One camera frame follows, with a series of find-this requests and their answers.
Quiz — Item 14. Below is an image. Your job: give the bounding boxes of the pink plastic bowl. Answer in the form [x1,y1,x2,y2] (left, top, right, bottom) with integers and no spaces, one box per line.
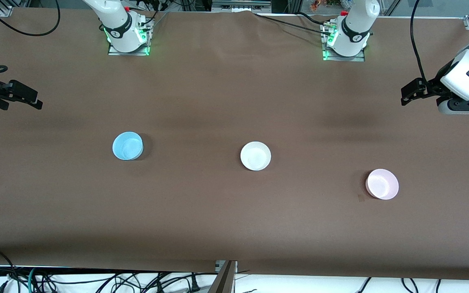
[366,168,399,200]

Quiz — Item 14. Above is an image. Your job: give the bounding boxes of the light blue plastic bowl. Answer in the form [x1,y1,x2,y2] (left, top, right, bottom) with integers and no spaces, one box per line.
[112,131,144,161]

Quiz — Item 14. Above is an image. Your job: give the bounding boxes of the white plastic bowl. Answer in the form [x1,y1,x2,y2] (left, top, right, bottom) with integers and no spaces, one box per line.
[240,141,272,171]

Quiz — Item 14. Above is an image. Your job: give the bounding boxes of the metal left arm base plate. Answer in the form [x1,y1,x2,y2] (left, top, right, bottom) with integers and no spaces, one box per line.
[321,20,366,62]

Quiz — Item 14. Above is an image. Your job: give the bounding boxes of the short black base cable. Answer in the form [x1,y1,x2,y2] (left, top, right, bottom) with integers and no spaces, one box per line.
[296,11,335,26]

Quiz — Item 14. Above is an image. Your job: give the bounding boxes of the long black base cable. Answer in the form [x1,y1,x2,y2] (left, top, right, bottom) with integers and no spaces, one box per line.
[255,13,333,32]

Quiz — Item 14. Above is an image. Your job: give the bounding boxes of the teal cable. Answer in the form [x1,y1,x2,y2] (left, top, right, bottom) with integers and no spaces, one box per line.
[28,267,39,293]

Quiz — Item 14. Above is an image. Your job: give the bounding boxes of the aluminium frame rail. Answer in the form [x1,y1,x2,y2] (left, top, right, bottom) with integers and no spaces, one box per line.
[212,0,272,13]

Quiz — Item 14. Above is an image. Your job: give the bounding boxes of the black tangled floor cables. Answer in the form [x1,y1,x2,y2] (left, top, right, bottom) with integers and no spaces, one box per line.
[39,271,219,293]

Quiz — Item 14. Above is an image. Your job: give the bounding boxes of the grey metal post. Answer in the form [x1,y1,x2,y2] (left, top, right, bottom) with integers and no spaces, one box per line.
[208,260,238,293]

